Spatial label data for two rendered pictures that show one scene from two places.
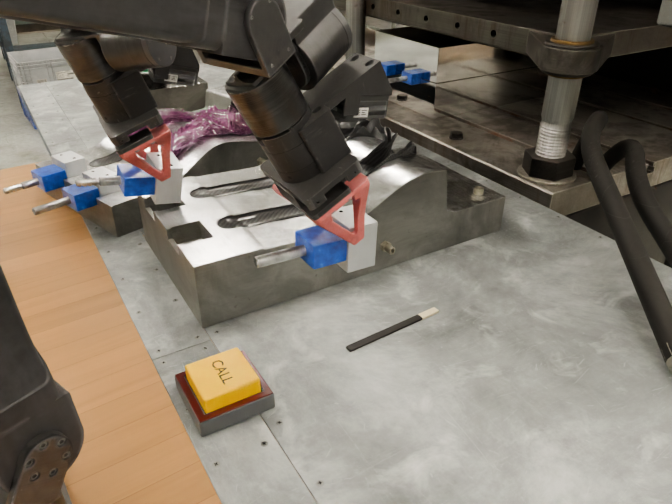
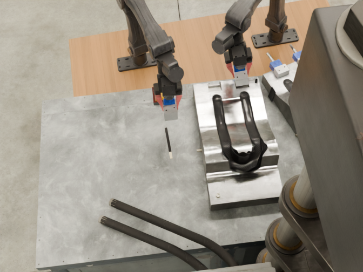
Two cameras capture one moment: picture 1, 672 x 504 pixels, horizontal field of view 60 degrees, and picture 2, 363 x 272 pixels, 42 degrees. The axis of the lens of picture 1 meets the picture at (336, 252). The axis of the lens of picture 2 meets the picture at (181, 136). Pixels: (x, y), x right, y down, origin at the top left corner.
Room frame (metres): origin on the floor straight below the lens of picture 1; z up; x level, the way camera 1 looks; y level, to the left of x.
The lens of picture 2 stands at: (1.05, -0.85, 2.43)
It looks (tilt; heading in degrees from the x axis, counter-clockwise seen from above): 60 degrees down; 118
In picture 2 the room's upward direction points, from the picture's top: 4 degrees counter-clockwise
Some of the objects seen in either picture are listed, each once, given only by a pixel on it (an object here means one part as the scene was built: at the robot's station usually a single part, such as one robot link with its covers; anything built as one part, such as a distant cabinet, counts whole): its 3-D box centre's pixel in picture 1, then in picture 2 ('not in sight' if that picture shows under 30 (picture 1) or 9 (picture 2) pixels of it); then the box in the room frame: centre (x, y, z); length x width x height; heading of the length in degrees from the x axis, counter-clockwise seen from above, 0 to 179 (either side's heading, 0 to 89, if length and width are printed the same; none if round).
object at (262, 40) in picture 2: not in sight; (276, 32); (0.78, 0.59, 0.84); 0.20 x 0.07 x 0.08; 35
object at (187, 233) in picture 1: (191, 245); (214, 89); (0.66, 0.19, 0.87); 0.05 x 0.05 x 0.04; 31
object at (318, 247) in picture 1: (312, 247); (169, 101); (0.54, 0.02, 0.94); 0.13 x 0.05 x 0.05; 121
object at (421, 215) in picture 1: (325, 196); (235, 137); (0.81, 0.02, 0.87); 0.50 x 0.26 x 0.14; 121
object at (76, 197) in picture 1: (75, 197); (275, 64); (0.83, 0.41, 0.86); 0.13 x 0.05 x 0.05; 138
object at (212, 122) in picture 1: (192, 123); not in sight; (1.07, 0.27, 0.90); 0.26 x 0.18 x 0.08; 138
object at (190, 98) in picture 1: (161, 94); not in sight; (1.49, 0.45, 0.84); 0.20 x 0.15 x 0.07; 121
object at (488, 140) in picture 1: (478, 93); not in sight; (1.77, -0.43, 0.76); 1.30 x 0.84 x 0.07; 31
